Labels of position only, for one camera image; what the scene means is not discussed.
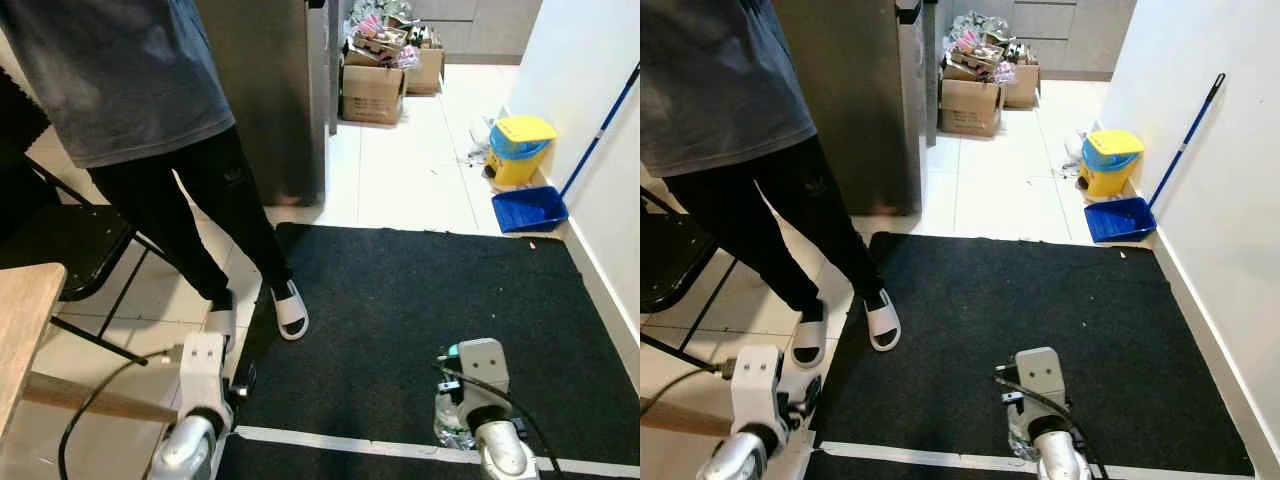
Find dark grey fridge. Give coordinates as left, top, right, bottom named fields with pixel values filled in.
left=195, top=0, right=331, bottom=208
left=775, top=0, right=926, bottom=216

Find white slide sandal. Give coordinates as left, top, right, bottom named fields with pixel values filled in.
left=205, top=290, right=238, bottom=351
left=272, top=280, right=309, bottom=341
left=865, top=288, right=901, bottom=351
left=790, top=300, right=828, bottom=369

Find black floor mat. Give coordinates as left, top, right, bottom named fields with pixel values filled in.
left=808, top=232, right=1256, bottom=476
left=805, top=450, right=1201, bottom=480
left=235, top=222, right=641, bottom=466
left=215, top=435, right=641, bottom=480

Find white floor tape strip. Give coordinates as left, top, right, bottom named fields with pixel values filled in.
left=235, top=425, right=641, bottom=479
left=815, top=440, right=1256, bottom=480

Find light wooden dining table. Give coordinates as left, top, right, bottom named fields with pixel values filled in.
left=0, top=262, right=181, bottom=441
left=640, top=398, right=736, bottom=439

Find black folding chair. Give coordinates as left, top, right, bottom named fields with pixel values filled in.
left=640, top=185, right=746, bottom=373
left=0, top=70, right=166, bottom=366

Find large brown cardboard box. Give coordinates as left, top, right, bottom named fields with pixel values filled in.
left=340, top=62, right=408, bottom=126
left=940, top=78, right=1004, bottom=138

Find small brown cardboard box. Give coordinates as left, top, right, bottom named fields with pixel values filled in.
left=405, top=45, right=446, bottom=96
left=1003, top=62, right=1041, bottom=109

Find person in grey shirt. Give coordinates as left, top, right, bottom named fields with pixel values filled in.
left=0, top=0, right=311, bottom=351
left=640, top=0, right=901, bottom=369

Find grey kitchen cabinets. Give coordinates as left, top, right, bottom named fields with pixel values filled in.
left=410, top=0, right=541, bottom=59
left=1010, top=0, right=1138, bottom=79

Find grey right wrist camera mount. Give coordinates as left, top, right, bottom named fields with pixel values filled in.
left=1015, top=347, right=1066, bottom=426
left=455, top=338, right=509, bottom=416

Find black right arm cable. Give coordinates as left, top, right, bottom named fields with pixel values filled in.
left=995, top=372, right=1111, bottom=480
left=437, top=365, right=551, bottom=480

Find blue long-handled dustpan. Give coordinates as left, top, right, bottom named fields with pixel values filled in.
left=491, top=62, right=641, bottom=234
left=1085, top=73, right=1226, bottom=244

